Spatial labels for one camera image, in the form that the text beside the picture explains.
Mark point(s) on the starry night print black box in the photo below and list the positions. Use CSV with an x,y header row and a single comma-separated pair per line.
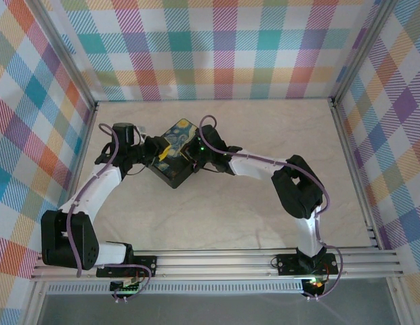
x,y
176,169

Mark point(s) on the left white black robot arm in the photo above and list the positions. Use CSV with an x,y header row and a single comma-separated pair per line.
x,y
67,237

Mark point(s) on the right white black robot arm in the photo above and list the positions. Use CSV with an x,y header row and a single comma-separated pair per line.
x,y
298,189

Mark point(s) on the aluminium side floor rail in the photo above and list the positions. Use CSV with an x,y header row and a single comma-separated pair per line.
x,y
85,135
348,152

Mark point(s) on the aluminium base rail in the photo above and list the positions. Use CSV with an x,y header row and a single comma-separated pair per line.
x,y
213,264

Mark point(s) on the short aluminium frame post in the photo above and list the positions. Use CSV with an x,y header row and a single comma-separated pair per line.
x,y
399,304
34,304

